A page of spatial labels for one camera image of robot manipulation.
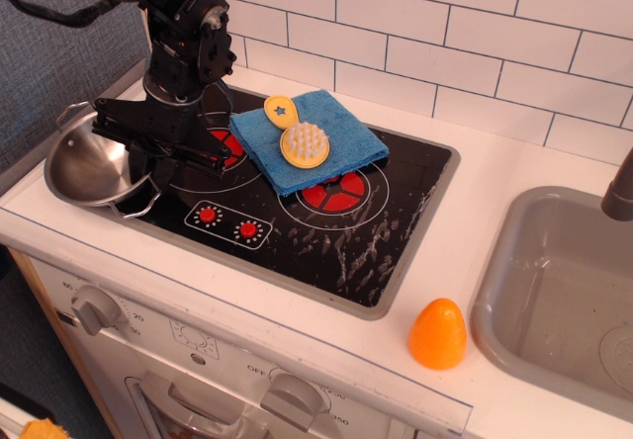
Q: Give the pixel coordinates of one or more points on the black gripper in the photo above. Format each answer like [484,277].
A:
[162,133]

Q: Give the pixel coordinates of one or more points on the stainless steel bowl with handles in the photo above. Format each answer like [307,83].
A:
[87,170]

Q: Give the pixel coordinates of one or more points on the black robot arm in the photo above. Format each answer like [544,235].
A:
[190,51]

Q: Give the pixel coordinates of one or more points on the red left stove knob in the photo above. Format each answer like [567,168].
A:
[207,215]

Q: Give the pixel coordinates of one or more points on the red stove knob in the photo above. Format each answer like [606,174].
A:
[207,215]
[248,230]

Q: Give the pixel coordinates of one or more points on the red right stove knob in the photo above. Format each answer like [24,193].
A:
[248,230]

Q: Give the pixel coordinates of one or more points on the black toy stove top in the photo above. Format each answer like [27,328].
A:
[346,242]

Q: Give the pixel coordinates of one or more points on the blue folded cloth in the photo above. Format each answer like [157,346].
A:
[351,144]

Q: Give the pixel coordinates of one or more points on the yellow scrub brush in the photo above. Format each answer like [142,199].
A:
[304,145]

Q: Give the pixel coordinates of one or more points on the grey left oven knob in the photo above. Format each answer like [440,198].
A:
[94,309]

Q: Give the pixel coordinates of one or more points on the grey oven knob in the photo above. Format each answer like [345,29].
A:
[94,309]
[293,400]

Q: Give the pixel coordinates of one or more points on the white toy oven front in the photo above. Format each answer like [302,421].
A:
[144,340]

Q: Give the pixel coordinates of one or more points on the grey right oven knob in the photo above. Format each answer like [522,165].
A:
[293,400]

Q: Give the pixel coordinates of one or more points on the orange object bottom left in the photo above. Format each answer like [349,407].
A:
[43,429]

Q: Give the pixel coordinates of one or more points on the orange plastic cone toy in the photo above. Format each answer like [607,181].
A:
[438,338]

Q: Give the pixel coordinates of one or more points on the grey plastic sink basin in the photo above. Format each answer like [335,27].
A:
[555,305]

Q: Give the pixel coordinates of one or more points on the grey faucet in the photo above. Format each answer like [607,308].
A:
[617,201]

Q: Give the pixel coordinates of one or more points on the grey oven door handle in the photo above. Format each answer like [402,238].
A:
[189,409]

